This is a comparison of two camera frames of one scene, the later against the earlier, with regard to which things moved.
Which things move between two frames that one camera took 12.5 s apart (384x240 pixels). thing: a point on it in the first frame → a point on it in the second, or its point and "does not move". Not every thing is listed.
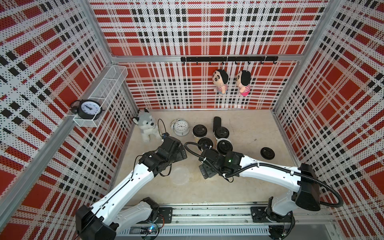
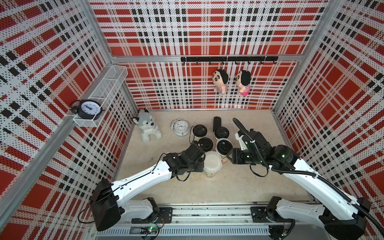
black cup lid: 205,141 does not move
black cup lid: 221,132 does not move
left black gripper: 180,154 → 200,168
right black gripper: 205,171 → 236,156
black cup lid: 200,130 does not move
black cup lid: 223,146 does not move
